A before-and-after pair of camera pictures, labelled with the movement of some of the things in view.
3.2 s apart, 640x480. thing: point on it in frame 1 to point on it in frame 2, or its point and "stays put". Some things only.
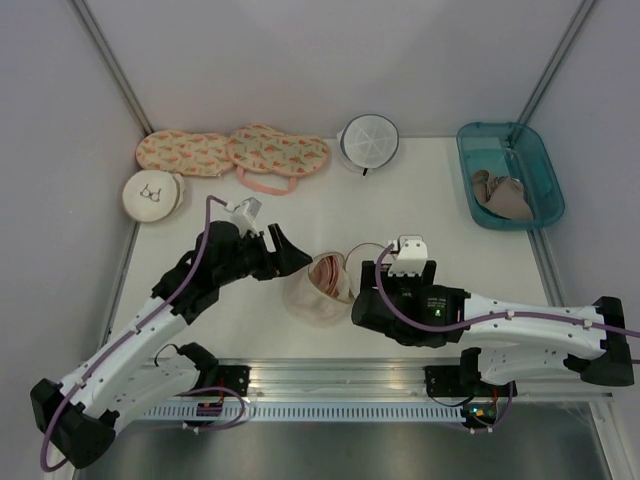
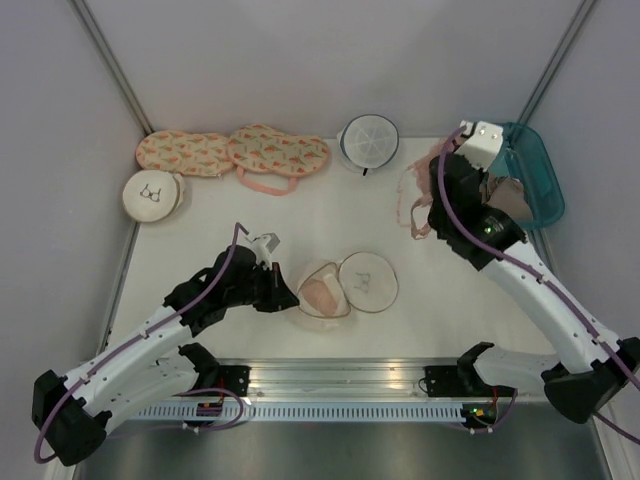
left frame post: [103, 48] stays put
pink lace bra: [326, 273] to [415, 184]
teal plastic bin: [513, 150] stays put
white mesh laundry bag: [368, 141] stays put
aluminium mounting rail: [372, 380] stays put
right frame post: [556, 62] stays put
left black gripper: [286, 258] to [279, 296]
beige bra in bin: [502, 195] stays put
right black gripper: [417, 281] to [482, 175]
